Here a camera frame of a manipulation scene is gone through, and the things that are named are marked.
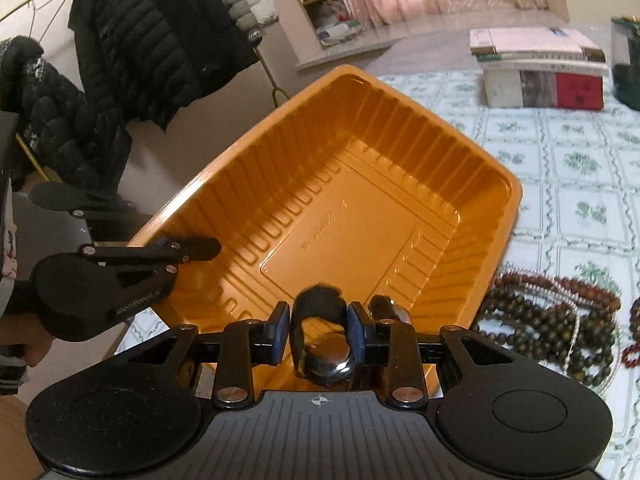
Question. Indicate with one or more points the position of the black patterned jacket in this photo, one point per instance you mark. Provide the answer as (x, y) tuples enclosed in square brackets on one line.
[(55, 110)]

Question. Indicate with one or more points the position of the gold clothes rack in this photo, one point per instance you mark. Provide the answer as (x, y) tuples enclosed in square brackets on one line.
[(273, 85)]

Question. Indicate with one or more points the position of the white cardboard box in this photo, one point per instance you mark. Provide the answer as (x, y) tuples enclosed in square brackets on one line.
[(545, 89)]

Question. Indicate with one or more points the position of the person's patterned clothing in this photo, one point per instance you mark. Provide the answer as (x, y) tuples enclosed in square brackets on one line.
[(7, 240)]

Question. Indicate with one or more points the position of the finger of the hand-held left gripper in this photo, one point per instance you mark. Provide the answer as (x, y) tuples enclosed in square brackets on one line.
[(197, 249), (105, 208)]

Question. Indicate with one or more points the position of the green-edged book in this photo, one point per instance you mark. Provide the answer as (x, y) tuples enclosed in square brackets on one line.
[(550, 60)]

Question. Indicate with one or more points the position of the floral tablecloth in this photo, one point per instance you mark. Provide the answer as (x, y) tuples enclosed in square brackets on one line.
[(575, 160)]

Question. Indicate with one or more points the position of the dark green container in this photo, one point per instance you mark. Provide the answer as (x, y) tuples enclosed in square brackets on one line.
[(626, 65)]

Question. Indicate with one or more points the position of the black puffer jacket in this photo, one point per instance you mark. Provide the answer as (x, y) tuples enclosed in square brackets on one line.
[(150, 45)]

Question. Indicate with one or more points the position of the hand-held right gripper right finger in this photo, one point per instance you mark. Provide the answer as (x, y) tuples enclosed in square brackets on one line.
[(357, 334)]

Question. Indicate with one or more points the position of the pale pearl strand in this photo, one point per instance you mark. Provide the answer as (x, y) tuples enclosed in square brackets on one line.
[(576, 330)]

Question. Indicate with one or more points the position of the person's left hand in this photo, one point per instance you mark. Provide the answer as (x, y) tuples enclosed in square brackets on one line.
[(35, 349)]

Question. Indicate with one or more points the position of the orange plastic tray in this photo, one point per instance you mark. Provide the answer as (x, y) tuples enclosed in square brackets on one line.
[(350, 185)]

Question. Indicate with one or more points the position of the white book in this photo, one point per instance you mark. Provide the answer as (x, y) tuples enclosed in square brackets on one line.
[(530, 39)]

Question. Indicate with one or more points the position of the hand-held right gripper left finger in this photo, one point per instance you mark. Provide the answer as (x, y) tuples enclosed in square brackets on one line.
[(281, 334)]

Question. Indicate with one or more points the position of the white plastic bags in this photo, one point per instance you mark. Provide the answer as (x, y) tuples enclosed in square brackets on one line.
[(337, 27)]

